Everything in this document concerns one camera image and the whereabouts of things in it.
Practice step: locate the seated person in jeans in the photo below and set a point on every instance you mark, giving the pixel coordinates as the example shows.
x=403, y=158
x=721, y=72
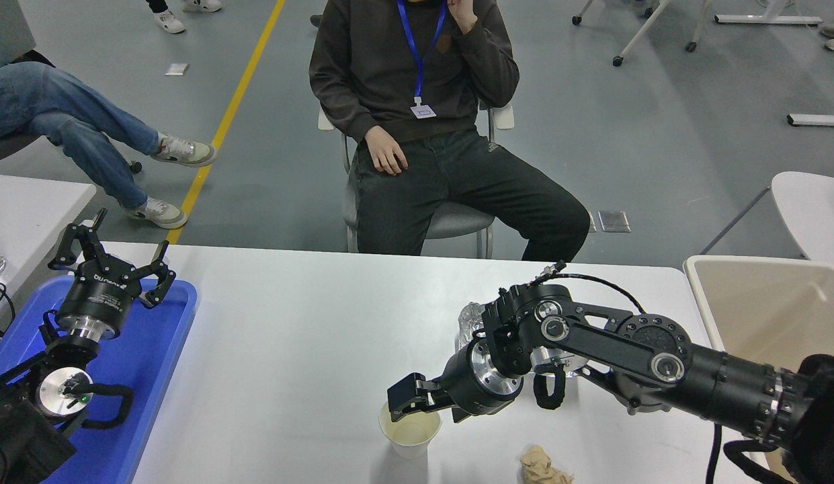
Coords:
x=54, y=101

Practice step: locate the white rolling office chair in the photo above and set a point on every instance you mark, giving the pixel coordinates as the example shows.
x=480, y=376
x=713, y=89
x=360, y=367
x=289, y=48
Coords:
x=617, y=60

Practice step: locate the foil tray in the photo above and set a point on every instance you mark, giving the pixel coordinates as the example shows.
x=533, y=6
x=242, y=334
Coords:
x=467, y=323

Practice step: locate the white side table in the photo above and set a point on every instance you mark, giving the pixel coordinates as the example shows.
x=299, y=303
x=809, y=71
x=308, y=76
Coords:
x=27, y=208

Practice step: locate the large pale bin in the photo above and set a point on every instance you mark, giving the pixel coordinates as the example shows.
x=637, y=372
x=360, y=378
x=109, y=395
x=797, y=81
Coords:
x=766, y=302

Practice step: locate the white floor bar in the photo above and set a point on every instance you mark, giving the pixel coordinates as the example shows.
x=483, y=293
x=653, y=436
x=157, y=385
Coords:
x=816, y=119

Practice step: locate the person in white shoes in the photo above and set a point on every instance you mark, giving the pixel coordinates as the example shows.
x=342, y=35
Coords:
x=171, y=22

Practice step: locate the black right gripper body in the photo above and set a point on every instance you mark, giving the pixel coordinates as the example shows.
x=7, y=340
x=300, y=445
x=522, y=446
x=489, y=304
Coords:
x=467, y=393

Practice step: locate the white paper cup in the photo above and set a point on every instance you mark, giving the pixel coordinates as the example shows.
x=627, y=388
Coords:
x=410, y=437

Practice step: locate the white desk foot bar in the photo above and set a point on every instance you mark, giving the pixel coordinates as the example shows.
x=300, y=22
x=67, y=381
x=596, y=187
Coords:
x=779, y=19

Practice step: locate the grey chair with metal legs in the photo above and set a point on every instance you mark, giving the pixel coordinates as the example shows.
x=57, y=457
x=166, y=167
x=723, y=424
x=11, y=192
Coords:
x=457, y=225

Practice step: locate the blue plastic tray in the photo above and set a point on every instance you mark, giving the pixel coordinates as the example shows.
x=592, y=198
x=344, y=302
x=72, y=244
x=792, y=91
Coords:
x=148, y=363

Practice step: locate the metal floor socket plate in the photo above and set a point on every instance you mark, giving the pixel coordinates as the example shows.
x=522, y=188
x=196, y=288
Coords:
x=592, y=222
x=615, y=220

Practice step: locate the tan paper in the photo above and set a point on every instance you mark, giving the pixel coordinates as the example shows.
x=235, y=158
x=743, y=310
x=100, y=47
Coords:
x=537, y=467

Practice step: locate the grey laptop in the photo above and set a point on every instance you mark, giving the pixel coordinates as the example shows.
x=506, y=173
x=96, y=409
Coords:
x=7, y=33

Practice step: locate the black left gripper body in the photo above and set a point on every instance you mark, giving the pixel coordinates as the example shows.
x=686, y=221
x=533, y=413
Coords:
x=97, y=299

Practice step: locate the person's right hand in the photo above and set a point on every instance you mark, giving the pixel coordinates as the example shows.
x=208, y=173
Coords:
x=386, y=151

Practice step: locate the person's left hand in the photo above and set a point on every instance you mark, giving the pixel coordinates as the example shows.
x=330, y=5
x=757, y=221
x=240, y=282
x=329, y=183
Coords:
x=465, y=15

